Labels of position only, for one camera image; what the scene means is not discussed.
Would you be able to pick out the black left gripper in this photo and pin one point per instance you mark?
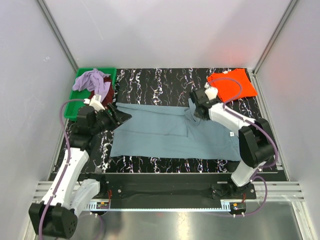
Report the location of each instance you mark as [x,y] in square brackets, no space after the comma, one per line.
[118,118]

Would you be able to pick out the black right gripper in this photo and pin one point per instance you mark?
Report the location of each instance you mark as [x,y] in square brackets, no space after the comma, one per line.
[196,116]

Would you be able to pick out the grey blue t shirt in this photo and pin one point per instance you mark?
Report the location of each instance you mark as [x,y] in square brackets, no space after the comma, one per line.
[172,132]

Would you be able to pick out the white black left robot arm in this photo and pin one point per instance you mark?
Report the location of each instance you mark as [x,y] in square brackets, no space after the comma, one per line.
[56,215]

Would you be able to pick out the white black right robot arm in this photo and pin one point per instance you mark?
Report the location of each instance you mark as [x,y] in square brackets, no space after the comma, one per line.
[257,147]

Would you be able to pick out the dark red t shirt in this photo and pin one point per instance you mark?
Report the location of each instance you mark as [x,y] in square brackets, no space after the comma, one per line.
[110,94]

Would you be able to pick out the folded orange t shirt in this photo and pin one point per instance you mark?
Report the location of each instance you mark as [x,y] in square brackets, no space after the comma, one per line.
[232,85]

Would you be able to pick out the lilac t shirt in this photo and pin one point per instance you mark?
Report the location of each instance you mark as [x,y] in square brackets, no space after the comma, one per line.
[92,80]

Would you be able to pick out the green plastic bin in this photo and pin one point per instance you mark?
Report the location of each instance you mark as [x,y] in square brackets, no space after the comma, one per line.
[71,109]

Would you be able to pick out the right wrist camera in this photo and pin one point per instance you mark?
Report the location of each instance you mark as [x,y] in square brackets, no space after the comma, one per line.
[210,91]

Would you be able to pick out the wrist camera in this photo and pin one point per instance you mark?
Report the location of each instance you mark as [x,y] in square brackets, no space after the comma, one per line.
[210,91]
[95,102]

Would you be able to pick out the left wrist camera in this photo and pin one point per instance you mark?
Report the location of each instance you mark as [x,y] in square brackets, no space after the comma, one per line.
[95,102]

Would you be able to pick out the white slotted cable duct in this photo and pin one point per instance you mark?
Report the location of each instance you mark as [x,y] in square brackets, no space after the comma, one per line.
[165,206]

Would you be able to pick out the aluminium frame rail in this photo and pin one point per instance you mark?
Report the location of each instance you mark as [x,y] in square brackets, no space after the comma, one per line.
[277,191]

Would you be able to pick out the right corner frame post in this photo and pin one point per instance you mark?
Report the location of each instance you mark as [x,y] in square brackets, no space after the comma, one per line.
[276,33]

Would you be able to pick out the corner frame post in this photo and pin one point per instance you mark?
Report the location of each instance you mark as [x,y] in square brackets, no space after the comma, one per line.
[276,33]
[57,33]

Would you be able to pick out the left corner frame post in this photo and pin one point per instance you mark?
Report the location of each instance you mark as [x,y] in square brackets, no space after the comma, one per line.
[57,33]

